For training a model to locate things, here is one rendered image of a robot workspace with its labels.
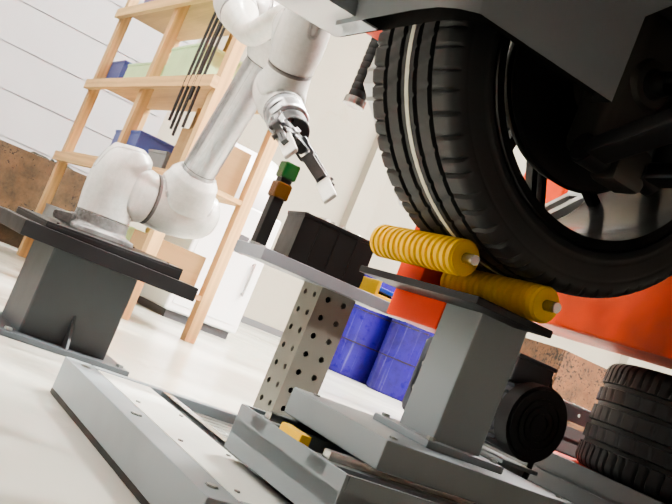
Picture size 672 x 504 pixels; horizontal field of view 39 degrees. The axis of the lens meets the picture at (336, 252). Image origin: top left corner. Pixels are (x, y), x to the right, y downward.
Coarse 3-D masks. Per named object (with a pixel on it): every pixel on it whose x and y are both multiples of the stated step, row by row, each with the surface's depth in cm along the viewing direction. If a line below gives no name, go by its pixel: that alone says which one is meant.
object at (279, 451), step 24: (240, 408) 154; (240, 432) 151; (264, 432) 145; (288, 432) 139; (312, 432) 151; (240, 456) 148; (264, 456) 142; (288, 456) 136; (312, 456) 131; (336, 456) 130; (288, 480) 134; (312, 480) 129; (336, 480) 124; (360, 480) 124; (384, 480) 132
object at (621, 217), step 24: (504, 48) 135; (504, 72) 135; (504, 120) 136; (504, 144) 136; (528, 168) 165; (528, 192) 140; (552, 216) 143; (576, 216) 171; (600, 216) 167; (624, 216) 163; (648, 216) 159; (576, 240) 145; (600, 240) 148; (624, 240) 150; (648, 240) 152
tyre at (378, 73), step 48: (384, 48) 147; (432, 48) 136; (480, 48) 132; (384, 96) 147; (432, 96) 135; (480, 96) 133; (384, 144) 150; (432, 144) 138; (480, 144) 134; (432, 192) 144; (480, 192) 136; (480, 240) 142; (528, 240) 140; (576, 288) 146; (624, 288) 151
